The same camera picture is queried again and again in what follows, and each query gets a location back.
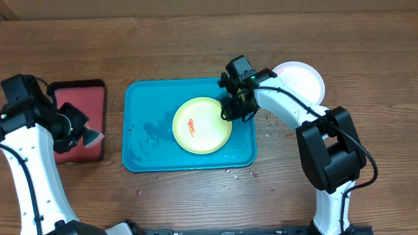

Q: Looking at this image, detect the dark green sponge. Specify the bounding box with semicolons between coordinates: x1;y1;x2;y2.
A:
82;127;104;148

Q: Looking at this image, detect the green rimmed plate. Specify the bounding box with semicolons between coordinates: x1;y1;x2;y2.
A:
172;97;233;155

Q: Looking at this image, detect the white plate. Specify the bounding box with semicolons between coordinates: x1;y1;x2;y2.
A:
273;61;325;104

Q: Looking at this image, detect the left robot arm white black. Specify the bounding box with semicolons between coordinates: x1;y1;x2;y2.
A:
1;74;104;234

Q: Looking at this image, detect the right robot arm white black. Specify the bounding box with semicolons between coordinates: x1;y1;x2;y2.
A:
218;55;378;234

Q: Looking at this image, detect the black tray with red liquid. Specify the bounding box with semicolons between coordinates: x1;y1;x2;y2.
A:
46;79;107;163

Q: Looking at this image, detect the teal plastic tray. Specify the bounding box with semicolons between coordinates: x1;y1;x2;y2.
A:
121;78;257;172

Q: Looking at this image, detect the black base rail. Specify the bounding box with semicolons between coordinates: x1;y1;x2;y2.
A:
104;220;374;235

